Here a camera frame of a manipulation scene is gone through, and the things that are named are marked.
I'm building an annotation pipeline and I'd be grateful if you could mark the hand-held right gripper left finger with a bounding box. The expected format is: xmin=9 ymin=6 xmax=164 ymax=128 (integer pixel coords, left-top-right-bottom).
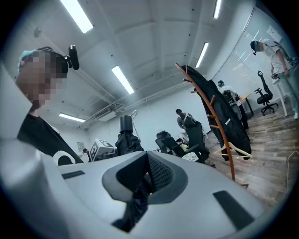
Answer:
xmin=102 ymin=151 xmax=149 ymax=204

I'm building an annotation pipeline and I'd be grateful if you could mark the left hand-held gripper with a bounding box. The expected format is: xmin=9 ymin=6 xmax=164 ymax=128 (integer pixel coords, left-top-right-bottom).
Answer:
xmin=89 ymin=139 xmax=117 ymax=162

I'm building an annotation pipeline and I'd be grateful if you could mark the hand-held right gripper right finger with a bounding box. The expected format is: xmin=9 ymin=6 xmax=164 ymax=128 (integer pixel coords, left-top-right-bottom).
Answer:
xmin=147 ymin=150 xmax=189 ymax=205

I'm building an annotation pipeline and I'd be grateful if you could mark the black umbrella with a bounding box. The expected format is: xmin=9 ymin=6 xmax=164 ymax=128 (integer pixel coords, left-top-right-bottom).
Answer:
xmin=115 ymin=109 xmax=144 ymax=156

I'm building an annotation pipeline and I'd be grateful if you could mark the wooden coat rack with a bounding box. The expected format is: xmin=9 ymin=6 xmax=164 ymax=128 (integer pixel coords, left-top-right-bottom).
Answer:
xmin=174 ymin=62 xmax=249 ymax=189

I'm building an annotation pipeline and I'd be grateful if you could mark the patterned white seat cushion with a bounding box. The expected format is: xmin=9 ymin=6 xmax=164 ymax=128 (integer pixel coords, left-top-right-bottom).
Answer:
xmin=181 ymin=151 xmax=199 ymax=162

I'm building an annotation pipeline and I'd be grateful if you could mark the white air conditioner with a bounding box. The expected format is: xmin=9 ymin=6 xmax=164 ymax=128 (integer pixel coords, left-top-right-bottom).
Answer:
xmin=93 ymin=107 xmax=117 ymax=122

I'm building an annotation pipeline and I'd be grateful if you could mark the ceiling light strip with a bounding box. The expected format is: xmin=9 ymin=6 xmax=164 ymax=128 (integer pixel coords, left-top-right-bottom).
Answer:
xmin=195 ymin=42 xmax=209 ymax=69
xmin=111 ymin=65 xmax=135 ymax=95
xmin=213 ymin=0 xmax=222 ymax=19
xmin=58 ymin=112 xmax=86 ymax=123
xmin=60 ymin=0 xmax=94 ymax=34

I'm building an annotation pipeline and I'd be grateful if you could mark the tall-backed black office chair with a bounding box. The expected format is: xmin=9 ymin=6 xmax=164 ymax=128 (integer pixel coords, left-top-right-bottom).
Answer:
xmin=183 ymin=116 xmax=210 ymax=164

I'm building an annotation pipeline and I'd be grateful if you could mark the person's black printed shirt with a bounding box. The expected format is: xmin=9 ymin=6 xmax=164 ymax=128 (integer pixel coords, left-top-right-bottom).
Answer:
xmin=16 ymin=113 xmax=84 ymax=167

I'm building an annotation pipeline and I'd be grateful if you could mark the pale wooden clothes hanger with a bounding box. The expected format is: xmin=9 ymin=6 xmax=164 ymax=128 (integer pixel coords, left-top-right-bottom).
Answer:
xmin=214 ymin=141 xmax=253 ymax=161

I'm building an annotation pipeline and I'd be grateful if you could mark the black hanging garment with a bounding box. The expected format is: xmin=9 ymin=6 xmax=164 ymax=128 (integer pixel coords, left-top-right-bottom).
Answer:
xmin=181 ymin=65 xmax=252 ymax=162

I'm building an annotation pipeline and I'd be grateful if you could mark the person's head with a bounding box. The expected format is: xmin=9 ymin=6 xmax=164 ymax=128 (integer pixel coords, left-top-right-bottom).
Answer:
xmin=15 ymin=46 xmax=70 ymax=117

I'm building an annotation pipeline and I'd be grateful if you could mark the small wooden table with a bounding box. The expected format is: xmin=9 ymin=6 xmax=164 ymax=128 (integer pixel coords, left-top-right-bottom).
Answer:
xmin=239 ymin=93 xmax=255 ymax=119

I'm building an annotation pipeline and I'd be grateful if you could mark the light blue head cap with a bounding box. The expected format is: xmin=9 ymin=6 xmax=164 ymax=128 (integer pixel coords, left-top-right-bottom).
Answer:
xmin=17 ymin=48 xmax=45 ymax=76

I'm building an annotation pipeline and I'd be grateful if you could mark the white table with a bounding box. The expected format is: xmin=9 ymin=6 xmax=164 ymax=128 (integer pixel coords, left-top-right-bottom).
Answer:
xmin=272 ymin=78 xmax=288 ymax=117

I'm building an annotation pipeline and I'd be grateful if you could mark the white paper notice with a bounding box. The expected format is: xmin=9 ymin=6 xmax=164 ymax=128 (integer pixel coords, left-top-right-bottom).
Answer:
xmin=266 ymin=25 xmax=283 ymax=42

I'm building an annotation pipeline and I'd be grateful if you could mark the black head camera mount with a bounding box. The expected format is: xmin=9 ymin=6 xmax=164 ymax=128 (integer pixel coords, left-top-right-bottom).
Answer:
xmin=37 ymin=44 xmax=80 ymax=71

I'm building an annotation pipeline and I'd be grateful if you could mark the white floor cable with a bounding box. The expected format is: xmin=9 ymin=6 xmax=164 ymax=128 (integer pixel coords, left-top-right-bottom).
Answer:
xmin=286 ymin=150 xmax=299 ymax=187

